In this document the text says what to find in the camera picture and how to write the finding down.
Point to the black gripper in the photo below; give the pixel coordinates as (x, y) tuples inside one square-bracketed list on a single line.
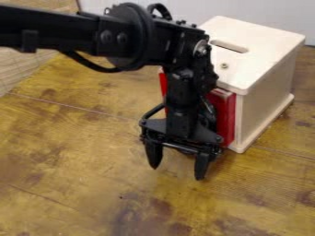
[(178, 127)]

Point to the red wooden drawer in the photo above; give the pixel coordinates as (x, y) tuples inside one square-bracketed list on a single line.
[(223, 116)]

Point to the black metal drawer handle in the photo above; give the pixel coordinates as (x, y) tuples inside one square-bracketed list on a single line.
[(153, 130)]

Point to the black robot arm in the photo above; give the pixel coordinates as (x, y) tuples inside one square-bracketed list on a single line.
[(121, 40)]

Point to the white wooden drawer cabinet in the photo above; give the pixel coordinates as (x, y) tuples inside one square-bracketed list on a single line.
[(253, 60)]

